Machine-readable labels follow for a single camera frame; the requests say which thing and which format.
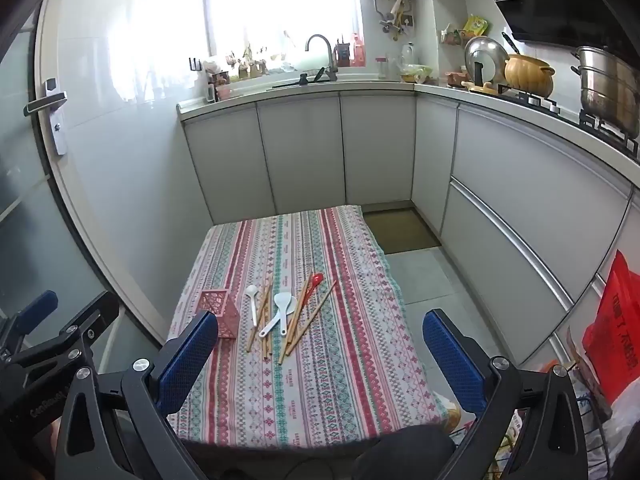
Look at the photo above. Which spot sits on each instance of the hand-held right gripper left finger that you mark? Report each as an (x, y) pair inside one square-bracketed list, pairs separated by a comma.
[(185, 360)]

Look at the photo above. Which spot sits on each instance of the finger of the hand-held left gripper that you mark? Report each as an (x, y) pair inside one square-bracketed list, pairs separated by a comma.
[(95, 315), (37, 310)]

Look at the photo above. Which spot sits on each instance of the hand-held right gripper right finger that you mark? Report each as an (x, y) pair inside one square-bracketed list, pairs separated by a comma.
[(452, 360)]

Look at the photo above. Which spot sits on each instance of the pink utensil holder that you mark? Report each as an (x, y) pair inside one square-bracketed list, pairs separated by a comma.
[(220, 305)]

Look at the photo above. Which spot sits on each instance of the white rice paddle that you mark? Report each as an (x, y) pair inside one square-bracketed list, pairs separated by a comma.
[(267, 329), (282, 300)]

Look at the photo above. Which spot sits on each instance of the pile of wooden chopsticks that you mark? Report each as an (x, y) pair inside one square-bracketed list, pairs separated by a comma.
[(311, 318)]

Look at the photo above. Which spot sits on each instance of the white soup spoon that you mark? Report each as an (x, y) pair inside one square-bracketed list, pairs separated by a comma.
[(251, 290)]

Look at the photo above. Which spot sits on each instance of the frosted glass door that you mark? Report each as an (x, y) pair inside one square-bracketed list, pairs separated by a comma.
[(30, 210)]

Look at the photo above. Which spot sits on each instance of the patterned tablecloth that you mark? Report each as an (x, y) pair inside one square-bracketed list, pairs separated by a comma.
[(350, 360)]

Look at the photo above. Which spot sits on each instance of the dark cloth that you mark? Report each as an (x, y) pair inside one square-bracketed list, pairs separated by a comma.
[(400, 452)]

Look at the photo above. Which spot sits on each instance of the brown floor mat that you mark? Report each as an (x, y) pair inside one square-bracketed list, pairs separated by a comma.
[(400, 230)]

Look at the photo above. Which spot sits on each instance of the red spoon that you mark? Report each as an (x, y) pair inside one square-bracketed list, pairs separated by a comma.
[(317, 277)]

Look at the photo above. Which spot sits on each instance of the red plastic bag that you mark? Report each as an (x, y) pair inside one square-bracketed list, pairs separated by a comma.
[(617, 330)]

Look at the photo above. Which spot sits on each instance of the white plastic bag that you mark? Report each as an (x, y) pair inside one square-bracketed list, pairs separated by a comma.
[(625, 435)]

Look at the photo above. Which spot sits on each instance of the white kitchen cabinets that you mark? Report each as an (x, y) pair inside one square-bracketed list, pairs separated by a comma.
[(300, 150)]

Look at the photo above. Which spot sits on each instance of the pink cup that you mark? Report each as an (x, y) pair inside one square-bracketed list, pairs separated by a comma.
[(223, 91)]

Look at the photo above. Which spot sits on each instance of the gas stove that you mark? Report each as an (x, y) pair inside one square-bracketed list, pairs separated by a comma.
[(545, 105)]

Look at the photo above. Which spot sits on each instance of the bag of green vegetables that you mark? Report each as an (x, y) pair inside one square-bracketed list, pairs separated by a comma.
[(417, 72)]

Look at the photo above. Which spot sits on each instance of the windowsill ornaments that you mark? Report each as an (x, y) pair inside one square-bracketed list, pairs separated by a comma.
[(247, 65)]

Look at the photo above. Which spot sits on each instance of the yellow ceramic pot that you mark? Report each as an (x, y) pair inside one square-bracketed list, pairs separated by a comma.
[(530, 75)]

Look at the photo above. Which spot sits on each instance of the steel wok lid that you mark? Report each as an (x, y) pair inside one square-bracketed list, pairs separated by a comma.
[(487, 55)]

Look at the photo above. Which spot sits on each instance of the clear plastic bottle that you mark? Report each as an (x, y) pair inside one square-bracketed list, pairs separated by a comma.
[(409, 55)]

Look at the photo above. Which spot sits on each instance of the steel steamer pot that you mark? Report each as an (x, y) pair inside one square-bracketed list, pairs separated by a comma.
[(607, 90)]

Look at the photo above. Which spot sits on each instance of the red detergent bottle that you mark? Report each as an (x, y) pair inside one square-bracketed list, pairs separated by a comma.
[(357, 52)]

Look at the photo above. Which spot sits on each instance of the black knife block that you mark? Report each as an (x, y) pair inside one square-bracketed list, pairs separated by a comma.
[(342, 52)]

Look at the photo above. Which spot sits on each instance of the curved metal faucet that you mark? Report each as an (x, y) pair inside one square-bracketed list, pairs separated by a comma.
[(330, 55)]

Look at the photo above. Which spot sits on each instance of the yellow snack bag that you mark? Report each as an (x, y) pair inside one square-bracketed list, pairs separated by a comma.
[(475, 25)]

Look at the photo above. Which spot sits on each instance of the kitchen window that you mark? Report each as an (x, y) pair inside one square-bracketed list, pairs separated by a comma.
[(280, 5)]

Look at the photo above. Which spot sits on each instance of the black wall hook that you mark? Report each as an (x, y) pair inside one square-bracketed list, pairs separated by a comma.
[(194, 64)]

